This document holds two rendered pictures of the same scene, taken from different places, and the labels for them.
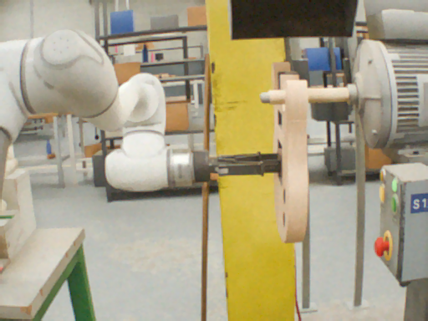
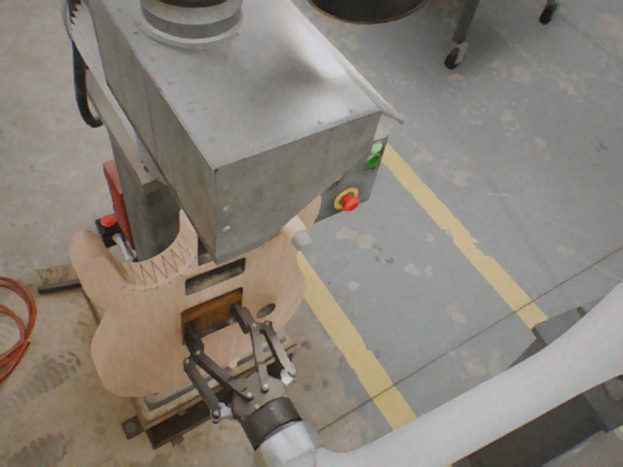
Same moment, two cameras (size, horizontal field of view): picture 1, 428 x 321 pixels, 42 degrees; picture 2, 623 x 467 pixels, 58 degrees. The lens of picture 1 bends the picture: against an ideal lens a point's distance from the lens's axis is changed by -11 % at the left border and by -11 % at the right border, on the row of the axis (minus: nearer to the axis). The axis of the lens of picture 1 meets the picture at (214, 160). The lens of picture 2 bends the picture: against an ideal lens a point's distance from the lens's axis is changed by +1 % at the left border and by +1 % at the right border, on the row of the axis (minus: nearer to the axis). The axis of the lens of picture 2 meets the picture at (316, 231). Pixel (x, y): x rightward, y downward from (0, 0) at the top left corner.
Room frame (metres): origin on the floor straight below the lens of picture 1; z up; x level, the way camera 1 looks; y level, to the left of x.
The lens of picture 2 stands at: (1.63, 0.22, 1.86)
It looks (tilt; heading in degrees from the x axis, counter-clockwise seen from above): 53 degrees down; 228
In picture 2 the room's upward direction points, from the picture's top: 12 degrees clockwise
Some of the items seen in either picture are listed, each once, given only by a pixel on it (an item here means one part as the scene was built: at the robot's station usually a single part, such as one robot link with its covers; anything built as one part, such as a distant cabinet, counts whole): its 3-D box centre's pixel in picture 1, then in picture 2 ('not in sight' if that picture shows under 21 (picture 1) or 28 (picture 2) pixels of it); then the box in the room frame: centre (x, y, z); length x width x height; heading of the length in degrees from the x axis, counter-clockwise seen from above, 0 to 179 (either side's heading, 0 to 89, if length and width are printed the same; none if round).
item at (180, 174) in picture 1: (181, 167); (289, 453); (1.46, 0.08, 1.09); 0.09 x 0.06 x 0.09; 179
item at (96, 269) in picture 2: (282, 81); (108, 264); (1.57, -0.19, 1.27); 0.07 x 0.04 x 0.10; 179
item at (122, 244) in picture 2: not in sight; (123, 254); (1.45, -0.77, 0.46); 0.25 x 0.07 x 0.08; 89
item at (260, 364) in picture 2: (240, 166); (259, 359); (1.43, -0.06, 1.09); 0.11 x 0.01 x 0.04; 68
